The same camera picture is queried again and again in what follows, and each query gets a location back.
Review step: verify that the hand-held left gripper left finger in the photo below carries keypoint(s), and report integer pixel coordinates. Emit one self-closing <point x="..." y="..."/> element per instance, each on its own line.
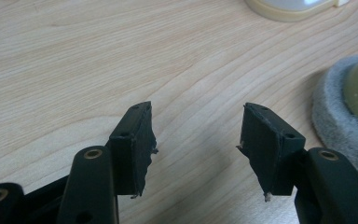
<point x="132" y="149"/>

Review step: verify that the cream plate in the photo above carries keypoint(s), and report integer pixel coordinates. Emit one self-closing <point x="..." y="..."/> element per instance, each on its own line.
<point x="292" y="7"/>

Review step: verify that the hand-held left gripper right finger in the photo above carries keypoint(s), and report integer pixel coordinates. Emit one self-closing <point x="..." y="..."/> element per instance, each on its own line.
<point x="270" y="149"/>

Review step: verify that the grey felt coaster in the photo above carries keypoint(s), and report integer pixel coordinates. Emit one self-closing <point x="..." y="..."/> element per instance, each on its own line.
<point x="337" y="121"/>

